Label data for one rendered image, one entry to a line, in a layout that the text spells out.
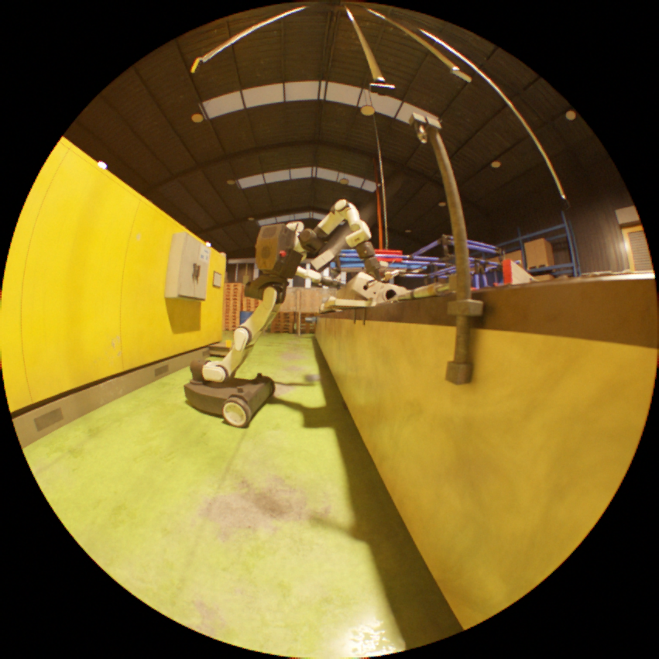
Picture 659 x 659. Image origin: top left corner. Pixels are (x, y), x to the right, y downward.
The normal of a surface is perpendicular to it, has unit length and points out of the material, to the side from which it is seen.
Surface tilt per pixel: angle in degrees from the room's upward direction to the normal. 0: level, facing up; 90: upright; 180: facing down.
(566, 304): 90
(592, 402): 90
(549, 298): 90
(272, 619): 0
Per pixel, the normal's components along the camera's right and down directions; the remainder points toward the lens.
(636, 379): -0.99, -0.02
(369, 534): 0.04, -1.00
